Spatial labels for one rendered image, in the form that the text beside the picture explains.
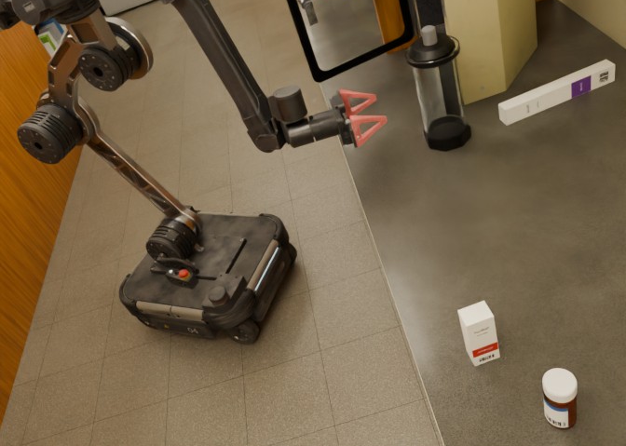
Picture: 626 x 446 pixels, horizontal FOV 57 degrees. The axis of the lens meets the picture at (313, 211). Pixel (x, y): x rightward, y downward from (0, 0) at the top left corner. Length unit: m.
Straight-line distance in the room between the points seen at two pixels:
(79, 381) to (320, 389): 1.06
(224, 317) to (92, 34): 1.04
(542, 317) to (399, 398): 1.11
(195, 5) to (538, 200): 0.76
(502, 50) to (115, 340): 1.98
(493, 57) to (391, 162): 0.33
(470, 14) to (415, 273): 0.59
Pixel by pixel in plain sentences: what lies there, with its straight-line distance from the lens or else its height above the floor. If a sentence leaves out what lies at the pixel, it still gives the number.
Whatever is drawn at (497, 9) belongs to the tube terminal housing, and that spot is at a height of 1.15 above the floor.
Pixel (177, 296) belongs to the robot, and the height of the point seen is 0.24.
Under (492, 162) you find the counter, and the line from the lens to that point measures 1.27.
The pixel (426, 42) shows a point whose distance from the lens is 1.22.
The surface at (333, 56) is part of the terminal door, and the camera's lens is 1.59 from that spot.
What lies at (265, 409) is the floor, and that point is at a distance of 2.16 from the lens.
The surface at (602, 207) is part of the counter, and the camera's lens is 1.16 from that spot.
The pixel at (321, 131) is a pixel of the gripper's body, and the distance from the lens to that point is 1.23.
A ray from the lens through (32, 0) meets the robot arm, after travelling 1.46.
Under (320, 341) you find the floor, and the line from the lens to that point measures 2.24.
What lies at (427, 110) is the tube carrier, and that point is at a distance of 1.27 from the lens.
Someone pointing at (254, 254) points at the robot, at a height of 0.24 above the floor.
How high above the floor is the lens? 1.74
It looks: 39 degrees down
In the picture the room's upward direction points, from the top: 22 degrees counter-clockwise
